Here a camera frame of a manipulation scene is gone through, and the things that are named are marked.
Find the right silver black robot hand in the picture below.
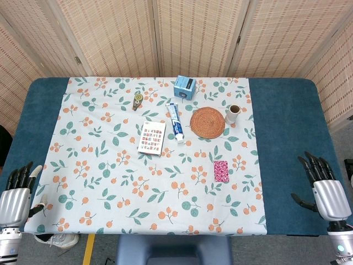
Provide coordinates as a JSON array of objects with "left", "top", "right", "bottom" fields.
[{"left": 291, "top": 151, "right": 353, "bottom": 221}]

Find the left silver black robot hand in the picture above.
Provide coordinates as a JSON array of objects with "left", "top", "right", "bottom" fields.
[{"left": 0, "top": 161, "right": 49, "bottom": 229}]

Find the pink patterned card pack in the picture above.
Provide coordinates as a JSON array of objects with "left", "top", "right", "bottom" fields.
[{"left": 213, "top": 160, "right": 230, "bottom": 183}]

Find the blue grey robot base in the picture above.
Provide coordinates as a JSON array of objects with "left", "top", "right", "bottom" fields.
[{"left": 115, "top": 235, "right": 234, "bottom": 265}]

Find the black equipment piece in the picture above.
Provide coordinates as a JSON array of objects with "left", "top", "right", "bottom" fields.
[{"left": 344, "top": 158, "right": 353, "bottom": 181}]

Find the white sneaker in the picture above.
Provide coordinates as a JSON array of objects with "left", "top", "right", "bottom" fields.
[{"left": 33, "top": 233, "right": 80, "bottom": 250}]

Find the black rounded object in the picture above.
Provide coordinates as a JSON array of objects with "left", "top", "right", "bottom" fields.
[{"left": 0, "top": 124, "right": 14, "bottom": 168}]

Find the teal table cover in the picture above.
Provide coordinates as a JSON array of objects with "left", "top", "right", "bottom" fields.
[{"left": 0, "top": 77, "right": 349, "bottom": 237}]

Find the yellow floor tape strip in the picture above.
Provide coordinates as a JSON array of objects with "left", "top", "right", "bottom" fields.
[{"left": 82, "top": 234, "right": 96, "bottom": 265}]

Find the floral print tablecloth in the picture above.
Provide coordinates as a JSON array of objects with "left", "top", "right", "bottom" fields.
[{"left": 24, "top": 76, "right": 268, "bottom": 236}]

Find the woven bamboo screen panel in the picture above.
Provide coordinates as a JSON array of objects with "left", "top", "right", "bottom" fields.
[
  {"left": 0, "top": 13, "right": 47, "bottom": 136},
  {"left": 0, "top": 0, "right": 160, "bottom": 78},
  {"left": 151, "top": 0, "right": 252, "bottom": 78},
  {"left": 227, "top": 0, "right": 353, "bottom": 78},
  {"left": 302, "top": 19, "right": 353, "bottom": 134}
]

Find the small white cup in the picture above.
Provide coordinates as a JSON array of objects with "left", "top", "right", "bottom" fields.
[{"left": 224, "top": 104, "right": 242, "bottom": 125}]

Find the round orange woven coaster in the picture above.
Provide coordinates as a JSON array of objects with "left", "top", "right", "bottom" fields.
[{"left": 189, "top": 107, "right": 226, "bottom": 140}]

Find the white sticker booklet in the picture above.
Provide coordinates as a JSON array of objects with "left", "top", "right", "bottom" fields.
[{"left": 137, "top": 120, "right": 167, "bottom": 157}]

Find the olive correction tape dispenser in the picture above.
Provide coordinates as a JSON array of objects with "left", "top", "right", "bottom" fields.
[{"left": 132, "top": 93, "right": 143, "bottom": 112}]

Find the white blue toothpaste tube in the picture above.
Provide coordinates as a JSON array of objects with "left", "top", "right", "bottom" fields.
[{"left": 165, "top": 103, "right": 185, "bottom": 144}]

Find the light blue cardboard box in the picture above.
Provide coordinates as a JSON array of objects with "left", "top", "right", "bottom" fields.
[{"left": 173, "top": 75, "right": 197, "bottom": 100}]

